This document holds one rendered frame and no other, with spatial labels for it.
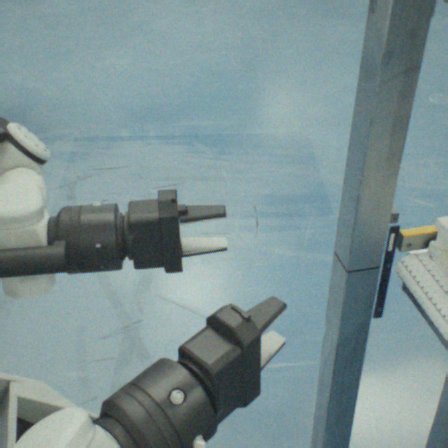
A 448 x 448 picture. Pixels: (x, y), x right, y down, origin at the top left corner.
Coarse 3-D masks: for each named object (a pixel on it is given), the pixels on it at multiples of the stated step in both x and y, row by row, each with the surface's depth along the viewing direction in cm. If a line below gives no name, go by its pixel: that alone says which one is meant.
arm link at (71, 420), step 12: (72, 408) 55; (48, 420) 55; (60, 420) 54; (72, 420) 52; (84, 420) 53; (36, 432) 54; (48, 432) 52; (60, 432) 51; (72, 432) 51; (84, 432) 52; (24, 444) 52; (36, 444) 51; (48, 444) 50; (60, 444) 49; (72, 444) 50; (84, 444) 52
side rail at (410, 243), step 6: (426, 234) 101; (432, 234) 101; (402, 240) 100; (408, 240) 100; (414, 240) 101; (420, 240) 101; (426, 240) 101; (432, 240) 102; (396, 246) 102; (402, 246) 101; (408, 246) 101; (414, 246) 102; (420, 246) 102; (426, 246) 102
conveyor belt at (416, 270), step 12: (420, 252) 102; (408, 264) 101; (420, 264) 100; (432, 264) 100; (408, 276) 100; (420, 276) 98; (432, 276) 98; (444, 276) 98; (408, 288) 101; (420, 288) 97; (432, 288) 96; (444, 288) 96; (420, 300) 97; (432, 300) 95; (444, 300) 94; (432, 312) 94; (444, 312) 92; (444, 324) 92; (444, 336) 92
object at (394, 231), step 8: (392, 232) 100; (392, 240) 101; (392, 248) 102; (384, 256) 103; (392, 256) 103; (384, 264) 104; (384, 272) 105; (384, 280) 106; (384, 288) 107; (376, 296) 109; (384, 296) 109; (376, 304) 109; (376, 312) 111
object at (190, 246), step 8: (184, 240) 85; (192, 240) 85; (200, 240) 85; (208, 240) 84; (216, 240) 84; (224, 240) 84; (184, 248) 83; (192, 248) 83; (200, 248) 83; (208, 248) 83; (216, 248) 83; (224, 248) 83; (184, 256) 83
